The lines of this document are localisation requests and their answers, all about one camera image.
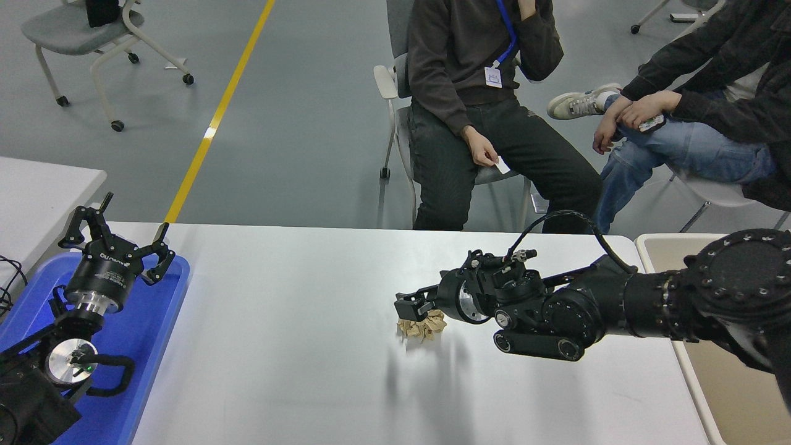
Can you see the white side table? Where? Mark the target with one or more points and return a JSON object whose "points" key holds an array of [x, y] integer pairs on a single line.
{"points": [[37, 204]]}

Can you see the white armrest office chair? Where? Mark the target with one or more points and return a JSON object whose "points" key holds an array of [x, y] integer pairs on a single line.
{"points": [[384, 81]]}

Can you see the large pale plastic bin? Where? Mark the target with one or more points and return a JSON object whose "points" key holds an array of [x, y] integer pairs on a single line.
{"points": [[723, 408]]}

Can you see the grey wheeled chair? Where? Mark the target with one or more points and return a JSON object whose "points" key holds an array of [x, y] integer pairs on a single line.
{"points": [[68, 28]]}

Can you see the black bag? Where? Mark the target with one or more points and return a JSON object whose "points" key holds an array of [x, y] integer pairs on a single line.
{"points": [[102, 12]]}

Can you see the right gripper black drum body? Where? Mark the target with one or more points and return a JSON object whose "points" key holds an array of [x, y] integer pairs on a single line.
{"points": [[448, 296]]}

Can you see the grey chair with white legs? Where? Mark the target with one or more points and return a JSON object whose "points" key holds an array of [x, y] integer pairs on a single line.
{"points": [[698, 4]]}

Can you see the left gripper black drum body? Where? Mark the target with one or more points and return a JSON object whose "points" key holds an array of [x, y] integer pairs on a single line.
{"points": [[102, 271]]}

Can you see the small white card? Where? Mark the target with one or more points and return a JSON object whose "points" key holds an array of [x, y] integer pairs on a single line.
{"points": [[502, 166]]}

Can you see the person's right hand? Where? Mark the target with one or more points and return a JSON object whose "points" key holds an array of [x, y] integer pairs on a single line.
{"points": [[606, 136], [481, 147]]}

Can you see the tan paper ball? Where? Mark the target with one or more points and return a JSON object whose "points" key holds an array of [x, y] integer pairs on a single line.
{"points": [[423, 330]]}

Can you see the person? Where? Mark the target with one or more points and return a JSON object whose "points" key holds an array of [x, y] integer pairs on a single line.
{"points": [[692, 145], [451, 62]]}

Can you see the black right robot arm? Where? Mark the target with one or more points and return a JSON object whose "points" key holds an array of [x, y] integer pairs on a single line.
{"points": [[729, 284]]}

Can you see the blue plastic tray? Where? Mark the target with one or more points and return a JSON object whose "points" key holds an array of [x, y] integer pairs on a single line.
{"points": [[142, 346]]}

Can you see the white seat chair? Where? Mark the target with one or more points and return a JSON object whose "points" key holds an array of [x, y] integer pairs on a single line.
{"points": [[717, 191]]}

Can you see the person's left hand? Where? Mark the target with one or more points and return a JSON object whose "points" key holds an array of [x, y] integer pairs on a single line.
{"points": [[526, 7], [646, 110]]}

